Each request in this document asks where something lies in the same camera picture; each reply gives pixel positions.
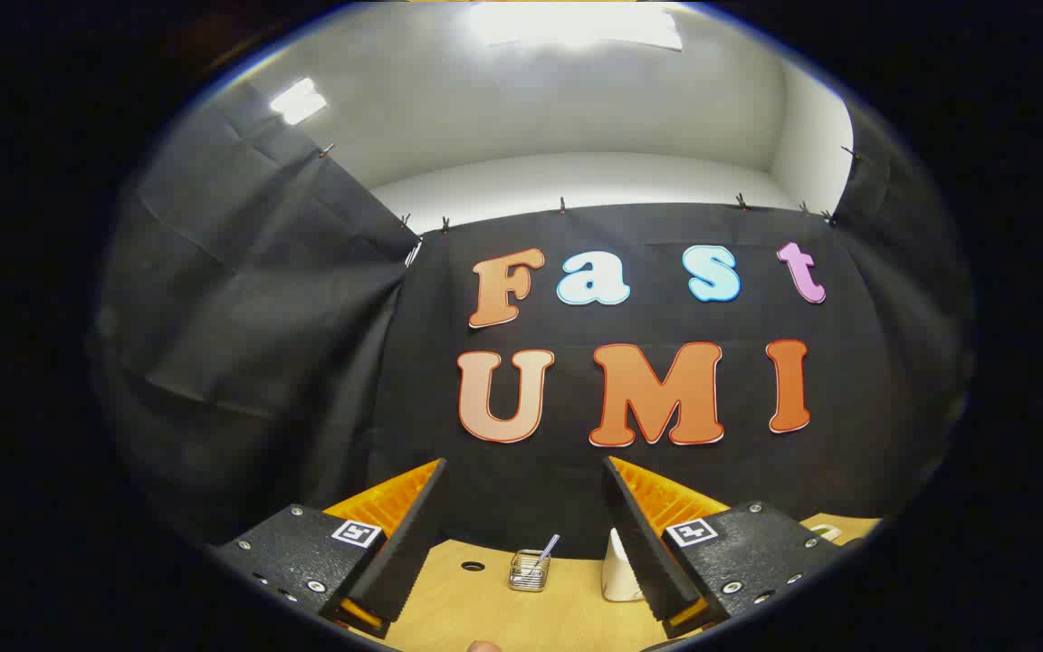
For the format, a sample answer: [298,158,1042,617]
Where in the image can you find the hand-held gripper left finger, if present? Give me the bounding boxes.
[203,457,448,640]

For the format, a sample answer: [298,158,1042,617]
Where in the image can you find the black backdrop cloth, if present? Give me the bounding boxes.
[91,81,975,562]

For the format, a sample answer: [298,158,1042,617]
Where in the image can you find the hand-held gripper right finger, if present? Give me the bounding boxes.
[601,455,848,640]

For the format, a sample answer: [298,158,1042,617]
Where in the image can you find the white toaster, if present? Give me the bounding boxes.
[601,528,647,603]

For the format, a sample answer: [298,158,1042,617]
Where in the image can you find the large ceiling light panel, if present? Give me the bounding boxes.
[467,2,685,52]

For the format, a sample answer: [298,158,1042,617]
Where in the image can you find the wooden table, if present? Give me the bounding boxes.
[349,513,885,652]

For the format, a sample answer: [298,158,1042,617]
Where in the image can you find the small ceiling light panel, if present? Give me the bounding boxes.
[270,78,328,126]

